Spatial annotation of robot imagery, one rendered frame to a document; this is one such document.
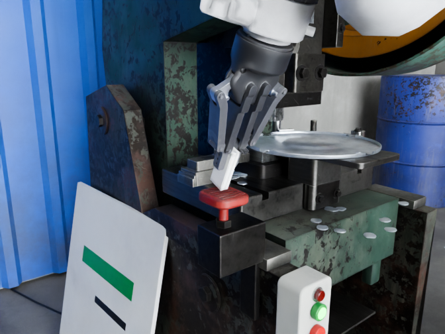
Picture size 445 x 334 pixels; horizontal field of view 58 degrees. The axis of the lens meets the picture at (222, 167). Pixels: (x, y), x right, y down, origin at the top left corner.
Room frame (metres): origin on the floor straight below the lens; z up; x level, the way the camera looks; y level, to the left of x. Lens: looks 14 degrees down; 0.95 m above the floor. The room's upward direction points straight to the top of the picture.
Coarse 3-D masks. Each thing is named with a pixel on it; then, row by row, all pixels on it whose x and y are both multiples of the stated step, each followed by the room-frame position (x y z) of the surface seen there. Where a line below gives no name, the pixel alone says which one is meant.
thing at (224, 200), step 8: (200, 192) 0.60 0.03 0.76; (208, 192) 0.60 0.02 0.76; (216, 192) 0.60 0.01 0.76; (224, 192) 0.60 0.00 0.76; (232, 192) 0.60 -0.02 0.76; (240, 192) 0.60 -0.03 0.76; (200, 200) 0.60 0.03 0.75; (208, 200) 0.58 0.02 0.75; (216, 200) 0.57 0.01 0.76; (224, 200) 0.56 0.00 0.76; (232, 200) 0.57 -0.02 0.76; (240, 200) 0.58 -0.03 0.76; (224, 208) 0.56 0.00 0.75; (224, 216) 0.59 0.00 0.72
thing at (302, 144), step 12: (276, 132) 1.01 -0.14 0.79; (288, 132) 1.02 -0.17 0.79; (300, 132) 1.03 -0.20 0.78; (312, 132) 1.02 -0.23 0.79; (324, 132) 1.01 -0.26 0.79; (264, 144) 0.87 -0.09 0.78; (276, 144) 0.87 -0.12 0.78; (288, 144) 0.86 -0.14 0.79; (300, 144) 0.84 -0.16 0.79; (312, 144) 0.84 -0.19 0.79; (324, 144) 0.84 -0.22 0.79; (336, 144) 0.85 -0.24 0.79; (348, 144) 0.87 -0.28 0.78; (360, 144) 0.87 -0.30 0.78; (372, 144) 0.87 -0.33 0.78; (288, 156) 0.76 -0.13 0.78; (300, 156) 0.75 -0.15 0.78; (312, 156) 0.74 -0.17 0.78; (324, 156) 0.74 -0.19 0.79; (336, 156) 0.74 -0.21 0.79; (348, 156) 0.75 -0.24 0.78; (360, 156) 0.76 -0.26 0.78
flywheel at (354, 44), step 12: (444, 12) 1.01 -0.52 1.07; (432, 24) 1.03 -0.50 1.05; (444, 24) 1.03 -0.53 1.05; (348, 36) 1.21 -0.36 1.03; (360, 36) 1.18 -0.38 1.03; (372, 36) 1.15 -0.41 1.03; (384, 36) 1.12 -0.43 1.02; (396, 36) 1.10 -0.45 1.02; (408, 36) 1.07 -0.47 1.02; (420, 36) 1.05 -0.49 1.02; (432, 36) 1.07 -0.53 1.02; (324, 48) 1.28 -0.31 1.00; (336, 48) 1.24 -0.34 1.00; (348, 48) 1.21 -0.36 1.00; (360, 48) 1.18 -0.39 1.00; (372, 48) 1.15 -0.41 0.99; (384, 48) 1.12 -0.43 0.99; (396, 48) 1.10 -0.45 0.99; (408, 48) 1.11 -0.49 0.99; (420, 48) 1.15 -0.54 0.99
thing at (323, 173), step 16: (304, 160) 0.84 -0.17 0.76; (320, 160) 0.78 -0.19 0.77; (336, 160) 0.75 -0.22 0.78; (352, 160) 0.73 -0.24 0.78; (368, 160) 0.73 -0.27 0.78; (384, 160) 0.75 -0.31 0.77; (288, 176) 0.87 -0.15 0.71; (304, 176) 0.83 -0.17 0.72; (320, 176) 0.82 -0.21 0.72; (336, 176) 0.86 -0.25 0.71; (320, 192) 0.83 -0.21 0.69; (336, 192) 0.85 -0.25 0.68; (320, 208) 0.83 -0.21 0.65
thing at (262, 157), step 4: (248, 148) 0.94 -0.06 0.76; (252, 152) 0.93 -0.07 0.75; (256, 152) 0.91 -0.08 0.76; (260, 152) 0.90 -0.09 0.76; (264, 152) 0.90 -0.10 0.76; (252, 156) 0.93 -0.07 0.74; (256, 156) 0.91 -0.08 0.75; (260, 156) 0.90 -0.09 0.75; (264, 156) 0.90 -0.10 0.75; (268, 156) 0.91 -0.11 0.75; (272, 156) 0.92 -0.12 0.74; (276, 156) 0.93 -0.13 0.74; (280, 156) 0.94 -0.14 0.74; (284, 156) 0.94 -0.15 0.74; (256, 160) 0.91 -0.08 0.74; (260, 160) 0.90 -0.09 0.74; (264, 160) 0.90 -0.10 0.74; (268, 160) 0.91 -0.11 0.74; (272, 160) 0.92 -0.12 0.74
